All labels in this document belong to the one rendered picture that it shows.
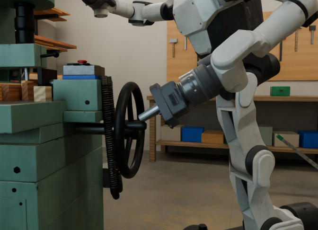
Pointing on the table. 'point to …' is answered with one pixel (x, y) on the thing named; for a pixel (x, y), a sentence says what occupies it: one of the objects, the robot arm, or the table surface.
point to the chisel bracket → (22, 56)
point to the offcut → (42, 93)
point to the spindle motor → (43, 2)
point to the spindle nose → (24, 22)
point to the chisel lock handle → (50, 55)
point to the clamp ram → (46, 77)
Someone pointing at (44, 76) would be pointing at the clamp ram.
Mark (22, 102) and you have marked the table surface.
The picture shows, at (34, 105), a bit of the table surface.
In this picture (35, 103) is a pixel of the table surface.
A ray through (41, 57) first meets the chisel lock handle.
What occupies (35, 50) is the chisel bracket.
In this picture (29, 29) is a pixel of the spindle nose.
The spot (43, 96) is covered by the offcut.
